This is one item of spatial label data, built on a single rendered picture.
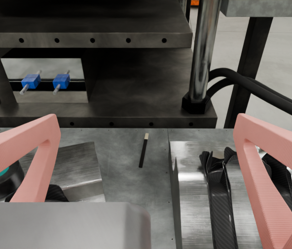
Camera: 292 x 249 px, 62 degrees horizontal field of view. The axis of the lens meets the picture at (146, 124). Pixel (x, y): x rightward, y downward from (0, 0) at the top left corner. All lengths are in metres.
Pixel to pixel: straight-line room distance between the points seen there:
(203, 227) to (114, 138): 0.40
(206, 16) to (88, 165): 0.51
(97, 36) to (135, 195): 0.51
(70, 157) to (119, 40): 0.44
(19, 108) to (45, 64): 0.20
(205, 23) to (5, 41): 0.63
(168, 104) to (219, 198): 0.52
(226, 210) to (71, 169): 0.30
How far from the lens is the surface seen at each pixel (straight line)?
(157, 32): 0.82
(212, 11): 0.75
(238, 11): 0.91
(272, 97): 0.79
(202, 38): 0.77
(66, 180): 0.50
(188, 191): 0.45
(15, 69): 0.97
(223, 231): 0.46
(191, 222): 0.44
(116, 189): 0.61
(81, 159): 0.53
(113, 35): 0.83
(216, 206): 0.46
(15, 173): 0.50
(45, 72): 0.93
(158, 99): 0.94
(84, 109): 0.91
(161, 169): 0.65
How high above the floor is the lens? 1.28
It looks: 37 degrees down
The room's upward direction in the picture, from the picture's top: straight up
